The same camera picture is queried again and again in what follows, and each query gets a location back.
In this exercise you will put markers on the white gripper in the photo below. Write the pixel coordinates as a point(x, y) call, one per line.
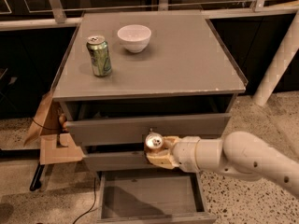
point(184, 154)

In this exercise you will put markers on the orange soda can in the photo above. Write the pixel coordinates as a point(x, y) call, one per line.
point(153, 143)

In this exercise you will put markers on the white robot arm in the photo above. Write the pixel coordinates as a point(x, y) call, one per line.
point(240, 155)

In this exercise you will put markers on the grey top drawer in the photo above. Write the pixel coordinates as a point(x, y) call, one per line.
point(96, 132)

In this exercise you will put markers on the grey drawer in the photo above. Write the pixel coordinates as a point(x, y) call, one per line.
point(152, 196)
point(135, 159)
point(96, 132)

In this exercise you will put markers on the grey bottom drawer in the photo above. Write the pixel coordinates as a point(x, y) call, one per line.
point(152, 196)

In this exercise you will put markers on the grey middle drawer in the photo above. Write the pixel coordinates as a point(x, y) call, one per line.
point(135, 159)

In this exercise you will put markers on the grey drawer cabinet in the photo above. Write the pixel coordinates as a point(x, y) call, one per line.
point(183, 70)

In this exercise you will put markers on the green soda can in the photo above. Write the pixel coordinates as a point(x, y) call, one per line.
point(99, 53)

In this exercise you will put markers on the white ceramic bowl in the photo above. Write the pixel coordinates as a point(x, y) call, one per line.
point(134, 37)

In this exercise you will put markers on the black floor bar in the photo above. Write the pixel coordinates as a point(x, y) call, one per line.
point(36, 183)

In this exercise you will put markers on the metal window railing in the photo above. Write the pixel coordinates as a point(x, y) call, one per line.
point(43, 14)

